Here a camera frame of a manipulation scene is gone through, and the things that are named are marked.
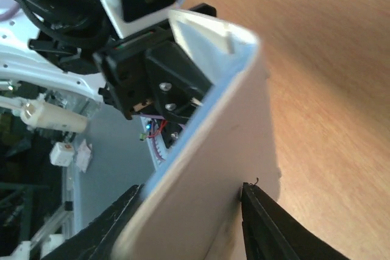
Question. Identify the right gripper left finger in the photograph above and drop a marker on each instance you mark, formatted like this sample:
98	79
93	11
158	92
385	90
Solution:
97	239

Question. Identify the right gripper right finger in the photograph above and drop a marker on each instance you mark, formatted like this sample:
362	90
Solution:
270	232

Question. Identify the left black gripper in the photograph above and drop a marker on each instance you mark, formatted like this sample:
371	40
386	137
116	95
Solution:
148	73

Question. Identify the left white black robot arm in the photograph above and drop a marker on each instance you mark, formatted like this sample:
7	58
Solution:
64	33

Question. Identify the left small circuit board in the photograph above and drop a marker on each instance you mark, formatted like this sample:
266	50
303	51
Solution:
153	129

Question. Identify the small white box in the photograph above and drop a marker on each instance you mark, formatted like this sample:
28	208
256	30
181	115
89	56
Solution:
61	154

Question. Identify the white cylindrical device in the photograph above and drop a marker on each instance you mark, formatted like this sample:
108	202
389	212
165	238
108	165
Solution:
40	114

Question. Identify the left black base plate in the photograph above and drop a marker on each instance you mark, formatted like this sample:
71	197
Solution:
169	135

